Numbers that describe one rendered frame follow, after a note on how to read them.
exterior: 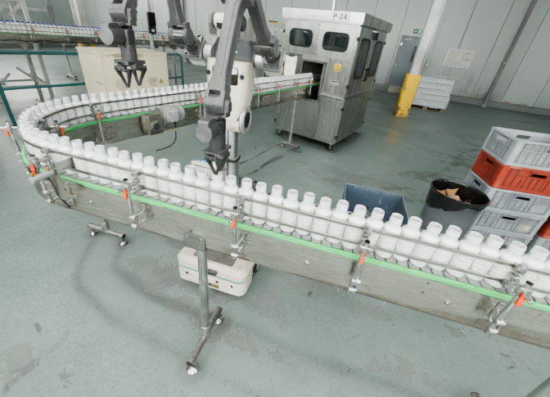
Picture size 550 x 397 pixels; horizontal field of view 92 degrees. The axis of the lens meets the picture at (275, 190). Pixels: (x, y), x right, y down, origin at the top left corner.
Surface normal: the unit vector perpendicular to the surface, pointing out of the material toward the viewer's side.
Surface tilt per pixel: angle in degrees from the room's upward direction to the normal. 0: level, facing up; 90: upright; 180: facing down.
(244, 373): 0
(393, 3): 90
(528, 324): 90
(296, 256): 90
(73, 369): 0
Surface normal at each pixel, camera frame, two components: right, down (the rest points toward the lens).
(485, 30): -0.28, 0.47
